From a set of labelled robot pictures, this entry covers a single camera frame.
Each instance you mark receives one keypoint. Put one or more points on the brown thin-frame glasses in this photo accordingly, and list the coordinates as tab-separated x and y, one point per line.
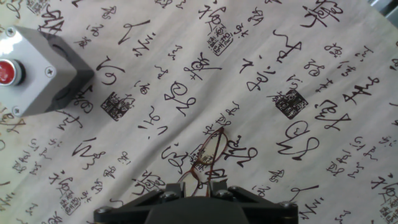
194	166

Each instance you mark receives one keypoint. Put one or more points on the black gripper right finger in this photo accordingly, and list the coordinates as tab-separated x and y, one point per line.
264	208

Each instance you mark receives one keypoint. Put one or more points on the beige calligraphy print tablecloth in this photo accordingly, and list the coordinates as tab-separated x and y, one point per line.
248	93

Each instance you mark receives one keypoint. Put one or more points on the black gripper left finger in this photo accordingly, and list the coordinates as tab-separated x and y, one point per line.
133	205

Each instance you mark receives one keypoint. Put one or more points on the grey box flat red button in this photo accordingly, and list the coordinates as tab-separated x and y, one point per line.
40	77

